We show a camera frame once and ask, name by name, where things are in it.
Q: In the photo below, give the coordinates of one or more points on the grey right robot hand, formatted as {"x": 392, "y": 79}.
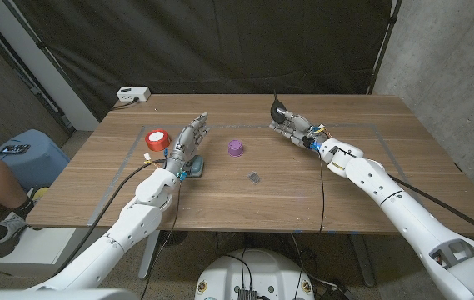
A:
{"x": 301, "y": 127}

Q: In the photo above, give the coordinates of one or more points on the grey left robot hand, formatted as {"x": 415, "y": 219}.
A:
{"x": 184, "y": 143}

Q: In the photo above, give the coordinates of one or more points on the black rubber air blower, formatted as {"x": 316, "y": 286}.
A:
{"x": 276, "y": 116}

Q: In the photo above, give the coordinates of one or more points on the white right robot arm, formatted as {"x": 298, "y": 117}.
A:
{"x": 407, "y": 212}

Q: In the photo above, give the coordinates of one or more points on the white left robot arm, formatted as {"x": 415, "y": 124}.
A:
{"x": 124, "y": 233}

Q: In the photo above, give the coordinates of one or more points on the red tape roll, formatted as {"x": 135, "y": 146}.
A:
{"x": 157, "y": 140}

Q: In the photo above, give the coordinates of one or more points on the purple cup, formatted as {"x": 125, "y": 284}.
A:
{"x": 236, "y": 148}

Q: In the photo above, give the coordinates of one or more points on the small dark metal clip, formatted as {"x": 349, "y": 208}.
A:
{"x": 254, "y": 178}

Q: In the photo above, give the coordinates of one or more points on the white power strip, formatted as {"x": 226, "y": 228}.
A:
{"x": 133, "y": 94}

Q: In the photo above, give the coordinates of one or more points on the black backdrop cloth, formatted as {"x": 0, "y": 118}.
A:
{"x": 220, "y": 41}

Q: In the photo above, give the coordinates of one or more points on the black backdrop stand pole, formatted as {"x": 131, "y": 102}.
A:
{"x": 382, "y": 50}

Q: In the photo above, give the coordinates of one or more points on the grey table leg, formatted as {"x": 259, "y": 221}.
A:
{"x": 362, "y": 260}
{"x": 148, "y": 254}

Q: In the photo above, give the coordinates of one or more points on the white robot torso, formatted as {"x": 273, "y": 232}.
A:
{"x": 255, "y": 273}

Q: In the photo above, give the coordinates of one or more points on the yellow round object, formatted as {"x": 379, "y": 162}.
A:
{"x": 41, "y": 193}

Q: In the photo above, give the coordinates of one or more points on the blue plastic stool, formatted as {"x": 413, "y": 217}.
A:
{"x": 32, "y": 160}

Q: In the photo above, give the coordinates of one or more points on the black smartphone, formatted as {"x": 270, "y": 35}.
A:
{"x": 15, "y": 149}

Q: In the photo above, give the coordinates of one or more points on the white floor platform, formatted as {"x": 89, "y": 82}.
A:
{"x": 41, "y": 248}

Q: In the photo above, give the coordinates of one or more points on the grey and black sneaker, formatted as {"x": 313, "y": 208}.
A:
{"x": 5, "y": 233}

